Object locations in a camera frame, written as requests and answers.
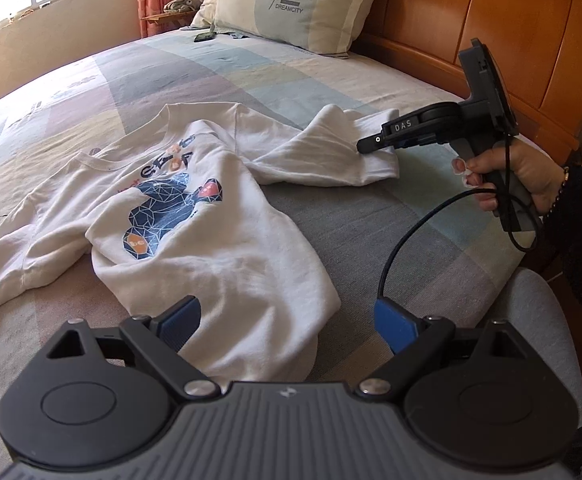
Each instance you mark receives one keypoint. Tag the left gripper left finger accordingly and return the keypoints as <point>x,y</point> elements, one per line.
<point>93,396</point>

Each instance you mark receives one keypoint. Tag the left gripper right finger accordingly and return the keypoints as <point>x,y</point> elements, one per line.
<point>481,398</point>

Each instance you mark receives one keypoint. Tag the white printed t-shirt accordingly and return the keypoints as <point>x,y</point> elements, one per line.
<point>176,208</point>

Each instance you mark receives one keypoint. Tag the person's right hand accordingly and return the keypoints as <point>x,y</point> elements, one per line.
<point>537,172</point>

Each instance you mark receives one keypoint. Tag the grey trousers knee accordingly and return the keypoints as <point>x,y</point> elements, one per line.
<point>529,304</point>

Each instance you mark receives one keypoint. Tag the wooden headboard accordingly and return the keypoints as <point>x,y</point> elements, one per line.
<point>537,45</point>

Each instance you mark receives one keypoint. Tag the pastel patchwork bed sheet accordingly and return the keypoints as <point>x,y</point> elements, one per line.
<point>455,266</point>

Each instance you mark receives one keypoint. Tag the Dreamcity pillow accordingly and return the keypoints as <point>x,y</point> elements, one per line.
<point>326,27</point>

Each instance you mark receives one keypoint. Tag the black phone on bed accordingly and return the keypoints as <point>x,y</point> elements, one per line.
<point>204,36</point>

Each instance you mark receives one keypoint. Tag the wooden bedside table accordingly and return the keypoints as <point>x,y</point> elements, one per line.
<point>164,22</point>

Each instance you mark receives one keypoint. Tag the bundle on bedside table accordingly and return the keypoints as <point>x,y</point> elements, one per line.
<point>182,6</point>

